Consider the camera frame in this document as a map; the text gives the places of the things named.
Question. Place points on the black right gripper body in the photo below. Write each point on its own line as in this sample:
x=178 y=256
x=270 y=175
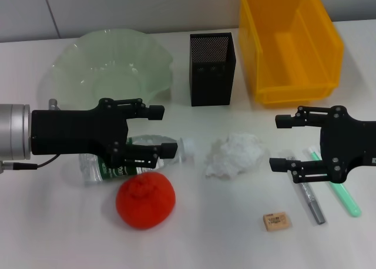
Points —
x=349 y=142

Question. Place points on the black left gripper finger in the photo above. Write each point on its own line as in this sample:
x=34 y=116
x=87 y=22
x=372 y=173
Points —
x=169 y=150
x=154 y=112

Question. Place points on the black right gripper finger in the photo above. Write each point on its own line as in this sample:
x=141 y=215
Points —
x=279 y=164
x=285 y=121

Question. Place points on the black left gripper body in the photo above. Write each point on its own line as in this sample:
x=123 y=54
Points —
x=73 y=131

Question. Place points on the white paper ball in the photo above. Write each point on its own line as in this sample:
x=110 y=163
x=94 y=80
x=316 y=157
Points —
x=235 y=154

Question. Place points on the clear green-label water bottle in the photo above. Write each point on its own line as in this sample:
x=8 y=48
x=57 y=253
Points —
x=94 y=172

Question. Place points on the mint green pen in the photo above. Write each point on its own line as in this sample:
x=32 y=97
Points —
x=349 y=198

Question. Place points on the orange toy fruit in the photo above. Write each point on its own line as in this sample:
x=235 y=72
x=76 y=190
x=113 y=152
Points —
x=147 y=204

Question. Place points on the silver glitter pen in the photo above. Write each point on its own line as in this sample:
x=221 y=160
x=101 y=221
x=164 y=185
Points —
x=314 y=204

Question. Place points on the beige eraser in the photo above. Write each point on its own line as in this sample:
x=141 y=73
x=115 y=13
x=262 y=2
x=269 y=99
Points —
x=275 y=221

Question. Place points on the green glass fruit plate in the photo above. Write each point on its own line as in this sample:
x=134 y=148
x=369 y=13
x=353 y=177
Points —
x=117 y=63

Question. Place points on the black mesh pen holder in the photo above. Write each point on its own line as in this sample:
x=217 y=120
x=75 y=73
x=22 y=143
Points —
x=211 y=84

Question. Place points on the yellow plastic bin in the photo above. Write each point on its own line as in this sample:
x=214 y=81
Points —
x=293 y=60

